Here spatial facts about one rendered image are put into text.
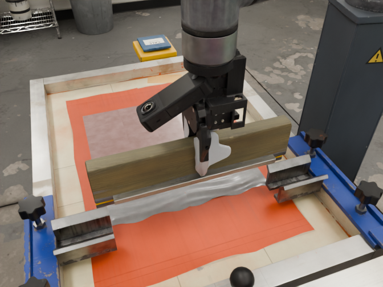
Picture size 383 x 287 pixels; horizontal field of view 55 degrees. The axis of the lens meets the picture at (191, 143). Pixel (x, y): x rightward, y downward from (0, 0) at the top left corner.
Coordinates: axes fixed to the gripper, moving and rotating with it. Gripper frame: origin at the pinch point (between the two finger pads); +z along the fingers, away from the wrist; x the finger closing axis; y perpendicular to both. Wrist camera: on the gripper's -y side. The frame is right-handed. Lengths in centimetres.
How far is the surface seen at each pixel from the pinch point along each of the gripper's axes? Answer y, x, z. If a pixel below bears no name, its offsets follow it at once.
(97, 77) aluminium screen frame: -11, 54, 11
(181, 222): -3.2, -1.7, 13.6
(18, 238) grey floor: -62, 86, 109
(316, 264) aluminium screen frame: 14.3, -19.5, 10.1
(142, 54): 6, 70, 14
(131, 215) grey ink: -12.0, 2.7, 12.9
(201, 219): 0.8, -2.2, 13.6
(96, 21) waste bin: 11, 314, 96
